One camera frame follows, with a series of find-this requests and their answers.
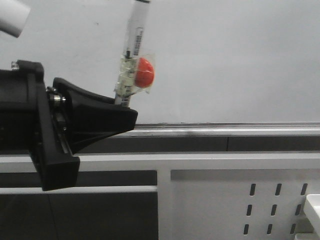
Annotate white metal perforated frame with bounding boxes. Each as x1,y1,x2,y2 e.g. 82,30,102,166
0,152,320,240

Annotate white whiteboard marker with magnet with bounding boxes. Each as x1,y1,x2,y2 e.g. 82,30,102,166
114,0,155,108

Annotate white plastic bin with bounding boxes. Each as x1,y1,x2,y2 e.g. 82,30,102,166
294,194,320,240

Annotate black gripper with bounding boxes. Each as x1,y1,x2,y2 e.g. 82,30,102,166
0,60,138,191

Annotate white whiteboard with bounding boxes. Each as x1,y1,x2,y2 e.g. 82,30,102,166
0,0,320,124

